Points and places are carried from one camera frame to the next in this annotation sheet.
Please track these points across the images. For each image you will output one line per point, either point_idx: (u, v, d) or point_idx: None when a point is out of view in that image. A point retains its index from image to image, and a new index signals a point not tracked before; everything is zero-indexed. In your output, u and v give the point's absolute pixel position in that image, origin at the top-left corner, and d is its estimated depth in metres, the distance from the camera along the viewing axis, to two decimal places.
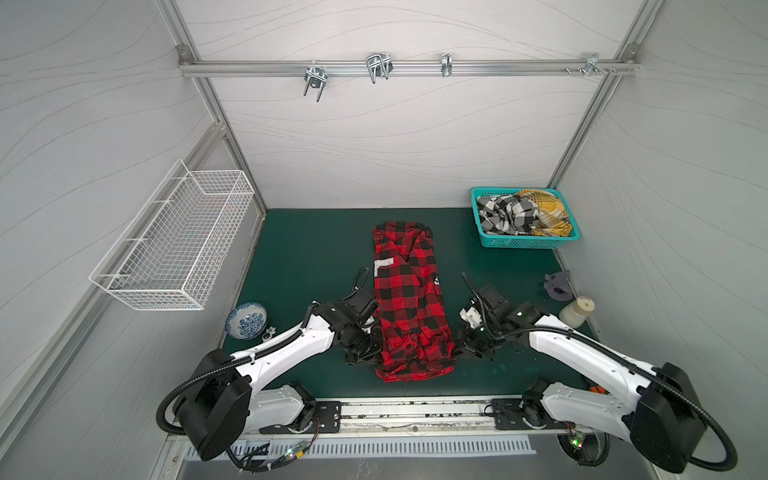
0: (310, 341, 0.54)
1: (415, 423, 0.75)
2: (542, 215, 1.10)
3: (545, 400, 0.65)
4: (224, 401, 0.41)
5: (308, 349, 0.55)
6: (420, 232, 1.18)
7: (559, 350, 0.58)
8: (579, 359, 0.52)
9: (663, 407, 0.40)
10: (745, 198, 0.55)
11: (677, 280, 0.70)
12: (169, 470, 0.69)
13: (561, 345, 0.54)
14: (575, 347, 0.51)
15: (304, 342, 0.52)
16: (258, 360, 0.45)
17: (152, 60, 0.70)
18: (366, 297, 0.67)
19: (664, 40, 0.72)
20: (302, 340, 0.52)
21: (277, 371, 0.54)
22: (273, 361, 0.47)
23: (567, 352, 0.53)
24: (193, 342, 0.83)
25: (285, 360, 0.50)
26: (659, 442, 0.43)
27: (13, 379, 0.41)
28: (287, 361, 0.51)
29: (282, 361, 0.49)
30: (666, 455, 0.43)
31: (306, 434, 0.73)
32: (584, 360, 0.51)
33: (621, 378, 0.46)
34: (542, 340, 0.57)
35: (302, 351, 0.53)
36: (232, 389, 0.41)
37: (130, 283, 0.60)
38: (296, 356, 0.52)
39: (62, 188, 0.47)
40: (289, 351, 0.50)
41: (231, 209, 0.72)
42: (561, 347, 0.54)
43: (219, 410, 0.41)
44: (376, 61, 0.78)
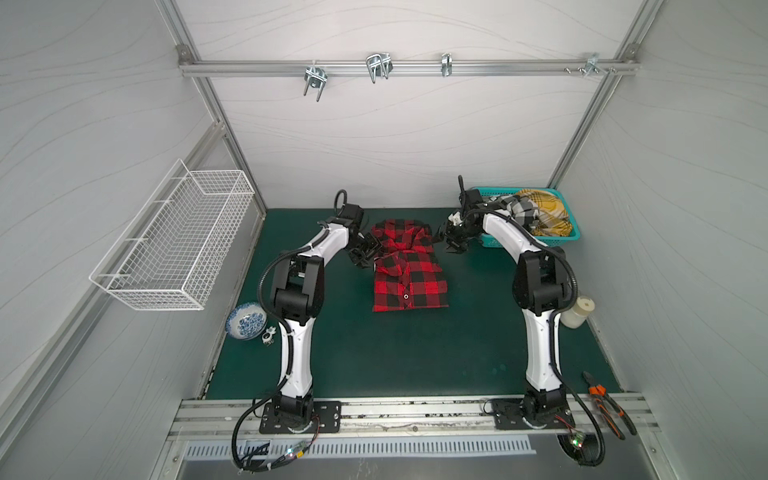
0: (335, 237, 0.68)
1: (415, 423, 0.75)
2: (542, 215, 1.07)
3: (527, 377, 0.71)
4: (311, 272, 0.58)
5: (338, 240, 0.70)
6: (420, 229, 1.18)
7: (495, 228, 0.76)
8: (504, 235, 0.71)
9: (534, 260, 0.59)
10: (744, 197, 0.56)
11: (677, 280, 0.70)
12: (169, 470, 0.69)
13: (499, 225, 0.72)
14: (505, 226, 0.70)
15: (335, 235, 0.68)
16: (315, 248, 0.61)
17: (153, 60, 0.70)
18: (354, 207, 0.85)
19: (664, 39, 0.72)
20: (333, 234, 0.68)
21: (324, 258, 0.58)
22: (324, 247, 0.62)
23: (500, 230, 0.72)
24: (193, 341, 0.83)
25: (329, 248, 0.65)
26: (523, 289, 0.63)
27: (13, 380, 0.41)
28: (331, 249, 0.66)
29: (329, 248, 0.65)
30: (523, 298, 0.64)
31: (306, 434, 0.73)
32: (507, 234, 0.69)
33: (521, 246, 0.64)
34: (489, 221, 0.76)
35: (336, 241, 0.69)
36: (312, 264, 0.58)
37: (131, 283, 0.60)
38: (333, 246, 0.67)
39: (61, 188, 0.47)
40: (330, 241, 0.65)
41: (231, 208, 0.72)
42: (496, 226, 0.74)
43: (310, 278, 0.58)
44: (376, 61, 0.78)
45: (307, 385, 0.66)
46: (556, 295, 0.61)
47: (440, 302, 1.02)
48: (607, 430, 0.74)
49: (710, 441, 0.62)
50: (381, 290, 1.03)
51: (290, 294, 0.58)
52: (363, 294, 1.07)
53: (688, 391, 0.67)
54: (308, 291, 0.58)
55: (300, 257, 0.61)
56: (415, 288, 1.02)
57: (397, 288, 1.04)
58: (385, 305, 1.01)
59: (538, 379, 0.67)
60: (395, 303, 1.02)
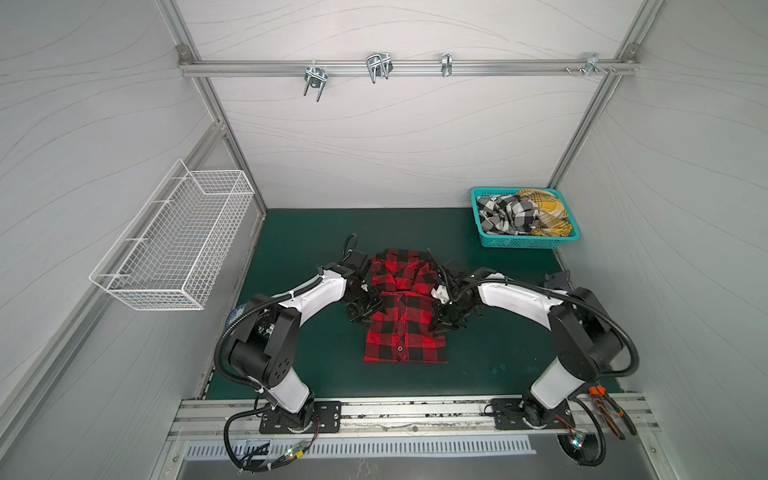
0: (329, 285, 0.59)
1: (415, 422, 0.75)
2: (542, 215, 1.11)
3: (532, 390, 0.68)
4: (279, 330, 0.46)
5: (330, 293, 0.61)
6: (424, 265, 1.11)
7: (499, 295, 0.63)
8: (513, 299, 0.60)
9: (570, 319, 0.46)
10: (743, 197, 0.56)
11: (677, 280, 0.70)
12: (169, 470, 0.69)
13: (502, 289, 0.61)
14: (510, 288, 0.59)
15: (326, 285, 0.58)
16: (296, 297, 0.51)
17: (153, 60, 0.70)
18: (361, 255, 0.75)
19: (664, 40, 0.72)
20: (325, 282, 0.58)
21: (309, 311, 0.54)
22: (307, 296, 0.52)
23: (506, 295, 0.61)
24: (193, 341, 0.83)
25: (316, 299, 0.56)
26: (575, 359, 0.49)
27: (14, 379, 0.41)
28: (317, 300, 0.56)
29: (314, 299, 0.55)
30: (581, 369, 0.49)
31: (306, 434, 0.73)
32: (517, 299, 0.59)
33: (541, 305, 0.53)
34: (488, 291, 0.65)
35: (327, 292, 0.59)
36: (284, 317, 0.47)
37: (130, 283, 0.60)
38: (322, 297, 0.58)
39: (62, 188, 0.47)
40: (319, 290, 0.56)
41: (231, 209, 0.72)
42: (501, 293, 0.62)
43: (276, 338, 0.46)
44: (376, 61, 0.78)
45: (299, 403, 0.64)
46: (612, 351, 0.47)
47: (438, 359, 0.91)
48: (607, 430, 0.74)
49: (710, 442, 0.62)
50: (374, 340, 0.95)
51: (249, 351, 0.47)
52: None
53: (688, 391, 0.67)
54: (270, 353, 0.46)
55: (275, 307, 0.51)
56: (410, 341, 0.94)
57: (391, 338, 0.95)
58: (377, 356, 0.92)
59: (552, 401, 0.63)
60: (388, 354, 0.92)
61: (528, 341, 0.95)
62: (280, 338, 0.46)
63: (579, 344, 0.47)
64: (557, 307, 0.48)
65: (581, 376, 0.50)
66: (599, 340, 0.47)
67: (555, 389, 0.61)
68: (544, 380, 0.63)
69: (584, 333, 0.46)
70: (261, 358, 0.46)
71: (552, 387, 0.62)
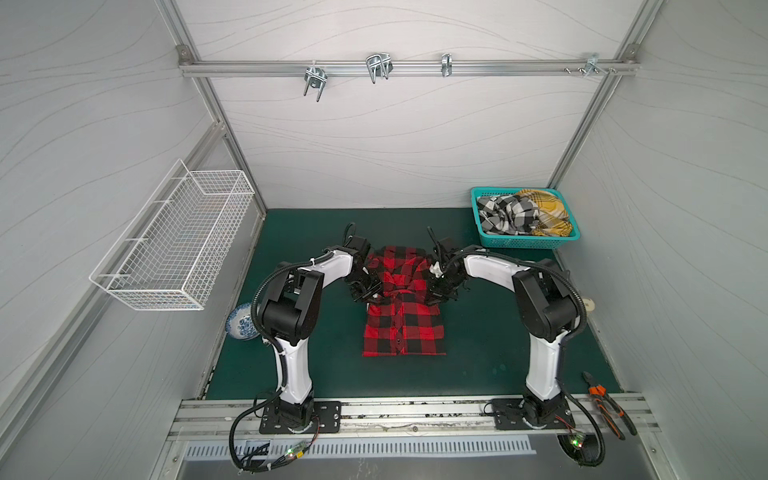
0: (338, 260, 0.66)
1: (415, 423, 0.75)
2: (542, 215, 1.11)
3: (527, 384, 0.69)
4: (307, 288, 0.54)
5: (342, 265, 0.69)
6: (421, 260, 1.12)
7: (480, 266, 0.71)
8: (490, 270, 0.68)
9: (531, 281, 0.54)
10: (743, 197, 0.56)
11: (677, 280, 0.70)
12: (169, 470, 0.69)
13: (483, 261, 0.69)
14: (490, 260, 0.66)
15: (340, 258, 0.67)
16: (316, 265, 0.56)
17: (152, 60, 0.70)
18: (360, 239, 0.84)
19: (664, 40, 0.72)
20: (338, 256, 0.66)
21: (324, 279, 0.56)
22: (324, 267, 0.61)
23: (485, 267, 0.69)
24: (193, 341, 0.83)
25: (331, 269, 0.63)
26: (532, 317, 0.56)
27: (13, 379, 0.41)
28: (331, 271, 0.63)
29: (330, 268, 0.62)
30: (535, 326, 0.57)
31: (306, 434, 0.73)
32: (493, 268, 0.66)
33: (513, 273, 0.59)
34: (473, 262, 0.72)
35: (339, 264, 0.67)
36: (310, 277, 0.54)
37: (130, 283, 0.60)
38: (336, 270, 0.66)
39: (61, 188, 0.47)
40: (332, 261, 0.63)
41: (231, 208, 0.72)
42: (481, 264, 0.70)
43: (305, 295, 0.53)
44: (376, 61, 0.78)
45: (304, 395, 0.65)
46: (570, 313, 0.54)
47: (437, 351, 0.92)
48: (606, 430, 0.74)
49: (709, 440, 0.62)
50: (372, 335, 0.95)
51: (279, 310, 0.53)
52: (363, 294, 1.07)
53: (687, 390, 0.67)
54: (301, 308, 0.53)
55: (299, 271, 0.58)
56: (409, 334, 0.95)
57: (390, 332, 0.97)
58: (376, 351, 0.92)
59: (542, 390, 0.65)
60: (387, 348, 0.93)
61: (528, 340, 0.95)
62: (309, 293, 0.53)
63: (534, 302, 0.54)
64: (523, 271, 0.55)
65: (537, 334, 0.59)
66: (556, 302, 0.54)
67: (540, 372, 0.64)
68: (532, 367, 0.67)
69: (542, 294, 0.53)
70: (292, 315, 0.53)
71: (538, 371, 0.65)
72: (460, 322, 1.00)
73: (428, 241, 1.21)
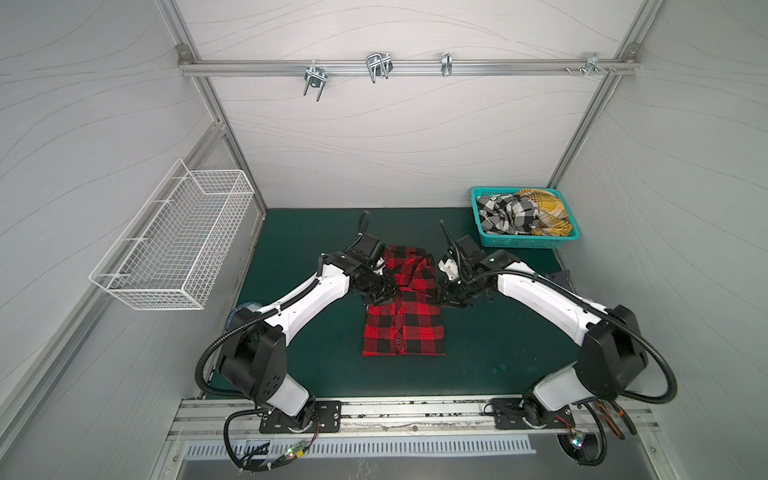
0: (328, 288, 0.55)
1: (415, 422, 0.75)
2: (542, 215, 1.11)
3: (535, 391, 0.67)
4: (262, 353, 0.44)
5: (328, 295, 0.56)
6: (421, 260, 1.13)
7: (522, 293, 0.57)
8: (538, 301, 0.55)
9: (607, 340, 0.42)
10: (744, 197, 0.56)
11: (678, 280, 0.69)
12: (169, 470, 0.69)
13: (528, 289, 0.55)
14: (539, 291, 0.53)
15: (324, 289, 0.54)
16: (285, 310, 0.47)
17: (152, 60, 0.70)
18: (372, 241, 0.68)
19: (664, 39, 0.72)
20: (321, 287, 0.53)
21: (302, 320, 0.50)
22: (299, 308, 0.49)
23: (529, 295, 0.56)
24: (193, 341, 0.83)
25: (309, 307, 0.51)
26: (597, 379, 0.47)
27: (14, 378, 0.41)
28: (312, 306, 0.52)
29: (307, 308, 0.51)
30: (597, 387, 0.48)
31: (306, 434, 0.73)
32: (542, 300, 0.54)
33: (574, 316, 0.48)
34: (508, 283, 0.59)
35: (324, 297, 0.54)
36: (266, 341, 0.43)
37: (130, 283, 0.60)
38: (318, 302, 0.53)
39: (62, 188, 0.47)
40: (311, 298, 0.51)
41: (231, 209, 0.72)
42: (523, 292, 0.57)
43: (260, 360, 0.44)
44: (376, 61, 0.78)
45: (299, 404, 0.64)
46: (635, 372, 0.45)
47: (437, 351, 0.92)
48: (607, 430, 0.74)
49: (710, 441, 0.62)
50: (372, 335, 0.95)
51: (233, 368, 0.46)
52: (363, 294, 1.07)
53: (688, 390, 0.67)
54: (253, 375, 0.44)
55: (261, 323, 0.49)
56: (409, 334, 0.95)
57: (390, 332, 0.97)
58: (376, 351, 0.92)
59: (550, 401, 0.64)
60: (386, 348, 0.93)
61: (529, 340, 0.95)
62: (264, 360, 0.44)
63: (612, 369, 0.44)
64: (595, 326, 0.44)
65: (591, 391, 0.52)
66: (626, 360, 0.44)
67: (561, 391, 0.60)
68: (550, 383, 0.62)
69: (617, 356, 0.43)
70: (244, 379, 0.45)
71: (560, 392, 0.61)
72: (460, 321, 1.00)
73: (428, 241, 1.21)
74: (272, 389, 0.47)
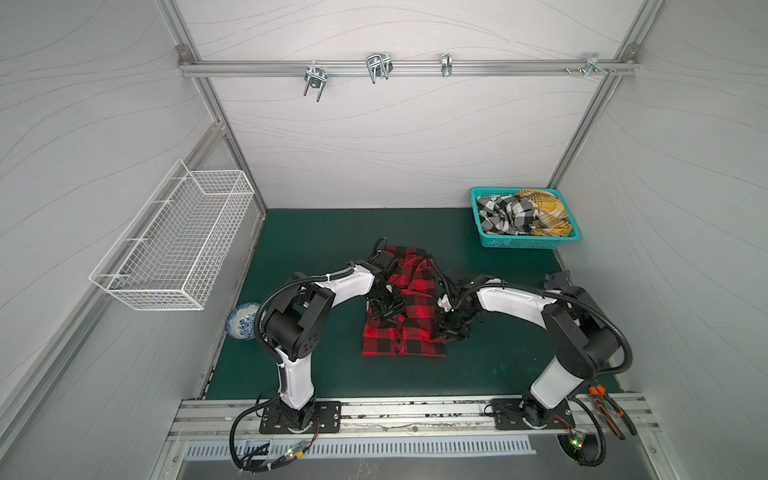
0: (362, 275, 0.64)
1: (415, 423, 0.75)
2: (542, 215, 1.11)
3: (533, 390, 0.68)
4: (315, 305, 0.51)
5: (361, 283, 0.65)
6: (420, 260, 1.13)
7: (497, 299, 0.64)
8: (510, 302, 0.61)
9: (562, 316, 0.47)
10: (744, 197, 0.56)
11: (677, 281, 0.70)
12: (169, 470, 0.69)
13: (500, 293, 0.62)
14: (509, 292, 0.60)
15: (359, 274, 0.63)
16: (331, 281, 0.55)
17: (152, 60, 0.70)
18: (388, 255, 0.80)
19: (664, 40, 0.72)
20: (356, 274, 0.62)
21: (339, 297, 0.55)
22: (339, 285, 0.56)
23: (503, 299, 0.62)
24: (193, 341, 0.83)
25: (346, 289, 0.60)
26: (569, 356, 0.50)
27: (14, 379, 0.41)
28: (347, 289, 0.60)
29: (345, 287, 0.59)
30: (576, 366, 0.50)
31: (306, 434, 0.73)
32: (514, 301, 0.60)
33: (536, 304, 0.54)
34: (487, 297, 0.66)
35: (358, 282, 0.64)
36: (320, 294, 0.51)
37: (130, 283, 0.60)
38: (351, 288, 0.62)
39: (62, 188, 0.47)
40: (349, 279, 0.60)
41: (231, 209, 0.72)
42: (499, 296, 0.63)
43: (309, 313, 0.50)
44: (376, 61, 0.78)
45: (304, 400, 0.65)
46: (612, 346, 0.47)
47: (437, 353, 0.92)
48: (607, 430, 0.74)
49: (709, 441, 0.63)
50: (372, 335, 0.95)
51: (283, 321, 0.51)
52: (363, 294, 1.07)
53: (687, 390, 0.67)
54: (304, 324, 0.50)
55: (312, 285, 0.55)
56: (409, 335, 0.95)
57: (390, 332, 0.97)
58: (376, 351, 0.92)
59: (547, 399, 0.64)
60: (387, 348, 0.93)
61: (529, 340, 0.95)
62: (315, 311, 0.50)
63: (572, 340, 0.48)
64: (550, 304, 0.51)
65: (579, 374, 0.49)
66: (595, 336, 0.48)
67: (553, 387, 0.62)
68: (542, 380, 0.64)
69: (578, 329, 0.47)
70: (293, 330, 0.50)
71: (553, 388, 0.62)
72: None
73: (428, 241, 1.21)
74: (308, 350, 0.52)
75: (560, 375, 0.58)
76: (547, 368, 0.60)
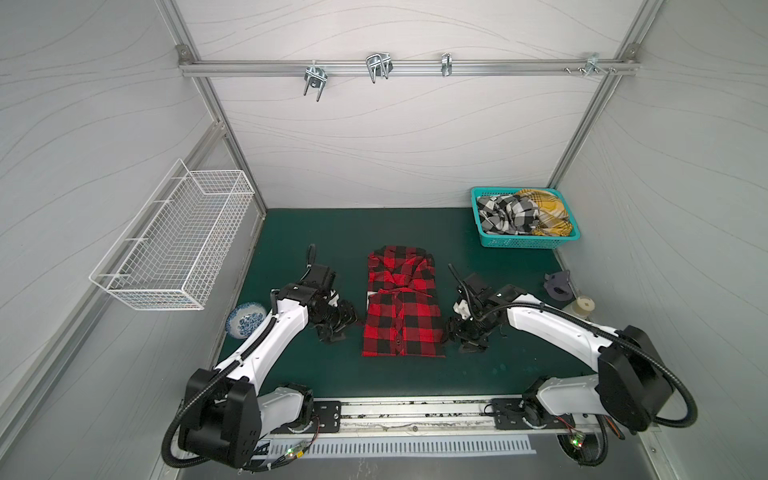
0: (288, 323, 0.53)
1: (415, 423, 0.75)
2: (542, 215, 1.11)
3: (539, 395, 0.66)
4: (236, 407, 0.40)
5: (289, 329, 0.53)
6: (421, 260, 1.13)
7: (533, 323, 0.58)
8: (550, 330, 0.55)
9: (621, 364, 0.42)
10: (743, 197, 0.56)
11: (678, 281, 0.69)
12: (169, 470, 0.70)
13: (538, 317, 0.56)
14: (552, 321, 0.53)
15: (283, 326, 0.51)
16: (246, 359, 0.45)
17: (152, 60, 0.70)
18: (321, 271, 0.68)
19: (664, 40, 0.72)
20: (280, 324, 0.52)
21: (267, 362, 0.47)
22: (260, 355, 0.46)
23: (543, 325, 0.56)
24: (193, 341, 0.83)
25: (271, 351, 0.48)
26: (621, 406, 0.46)
27: (14, 379, 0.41)
28: (273, 350, 0.49)
29: (269, 352, 0.47)
30: (627, 418, 0.46)
31: (305, 434, 0.73)
32: (555, 329, 0.53)
33: (586, 342, 0.48)
34: (517, 315, 0.60)
35: (285, 333, 0.52)
36: (237, 393, 0.40)
37: (130, 283, 0.60)
38: (278, 344, 0.50)
39: (62, 188, 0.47)
40: (270, 341, 0.48)
41: (231, 209, 0.72)
42: (537, 323, 0.57)
43: (232, 418, 0.40)
44: (376, 61, 0.78)
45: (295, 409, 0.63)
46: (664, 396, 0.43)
47: (437, 353, 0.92)
48: (608, 430, 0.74)
49: (710, 441, 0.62)
50: (372, 335, 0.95)
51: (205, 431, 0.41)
52: (362, 293, 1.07)
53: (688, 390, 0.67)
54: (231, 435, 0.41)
55: (225, 378, 0.44)
56: (409, 335, 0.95)
57: (390, 332, 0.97)
58: (376, 351, 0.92)
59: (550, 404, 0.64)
60: (387, 348, 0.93)
61: (529, 340, 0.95)
62: (237, 415, 0.40)
63: (631, 391, 0.43)
64: (606, 349, 0.44)
65: (624, 422, 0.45)
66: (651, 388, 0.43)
67: (563, 400, 0.61)
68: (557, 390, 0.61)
69: (636, 379, 0.42)
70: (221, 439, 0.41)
71: (563, 398, 0.61)
72: None
73: (428, 241, 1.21)
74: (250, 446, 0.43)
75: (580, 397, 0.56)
76: (573, 389, 0.57)
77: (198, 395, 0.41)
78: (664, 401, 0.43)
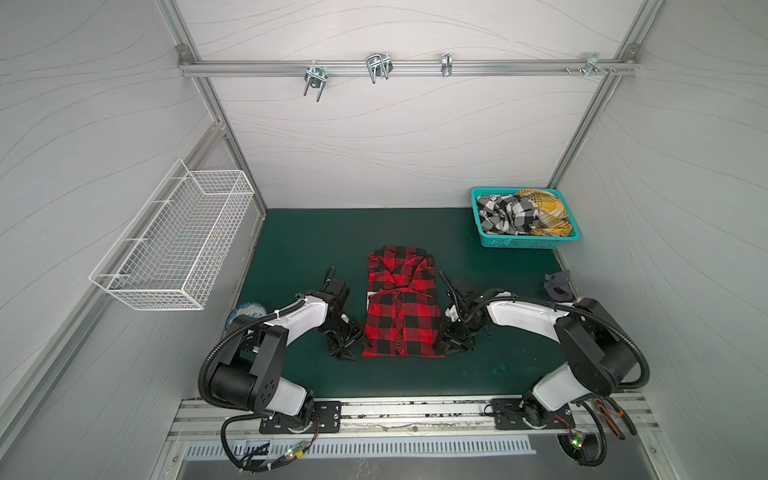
0: (313, 308, 0.59)
1: (415, 423, 0.75)
2: (542, 215, 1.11)
3: (537, 392, 0.66)
4: (267, 348, 0.45)
5: (314, 314, 0.61)
6: (420, 260, 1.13)
7: (507, 314, 0.63)
8: (521, 317, 0.60)
9: (575, 331, 0.46)
10: (744, 197, 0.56)
11: (678, 281, 0.69)
12: (169, 470, 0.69)
13: (509, 307, 0.62)
14: (519, 306, 0.59)
15: (311, 305, 0.59)
16: (282, 317, 0.50)
17: (152, 60, 0.70)
18: (339, 283, 0.77)
19: (664, 41, 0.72)
20: (310, 303, 0.59)
21: (294, 331, 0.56)
22: (292, 317, 0.52)
23: (514, 313, 0.61)
24: (193, 341, 0.83)
25: (300, 321, 0.55)
26: (586, 373, 0.49)
27: (14, 379, 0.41)
28: (301, 322, 0.56)
29: (299, 319, 0.54)
30: (596, 385, 0.48)
31: (306, 434, 0.73)
32: (525, 315, 0.59)
33: (547, 317, 0.53)
34: (497, 310, 0.65)
35: (311, 313, 0.59)
36: (270, 335, 0.46)
37: (130, 283, 0.60)
38: (306, 320, 0.58)
39: (62, 188, 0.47)
40: (303, 311, 0.56)
41: (231, 209, 0.72)
42: (508, 311, 0.62)
43: (261, 359, 0.45)
44: (376, 61, 0.78)
45: (299, 407, 0.65)
46: (630, 361, 0.46)
47: (436, 354, 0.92)
48: (608, 430, 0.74)
49: (710, 441, 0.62)
50: (373, 336, 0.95)
51: (229, 373, 0.45)
52: (362, 293, 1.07)
53: (688, 390, 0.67)
54: (257, 371, 0.45)
55: (262, 326, 0.50)
56: (409, 335, 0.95)
57: (390, 332, 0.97)
58: (376, 352, 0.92)
59: (548, 401, 0.64)
60: (387, 349, 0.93)
61: (529, 340, 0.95)
62: (266, 356, 0.45)
63: (589, 354, 0.46)
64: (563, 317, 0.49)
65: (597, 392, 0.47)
66: (610, 349, 0.46)
67: (558, 393, 0.61)
68: (548, 382, 0.62)
69: (594, 343, 0.46)
70: (244, 379, 0.44)
71: (558, 393, 0.61)
72: None
73: (428, 241, 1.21)
74: (265, 399, 0.46)
75: (567, 382, 0.57)
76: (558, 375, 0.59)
77: (242, 327, 0.47)
78: (632, 364, 0.46)
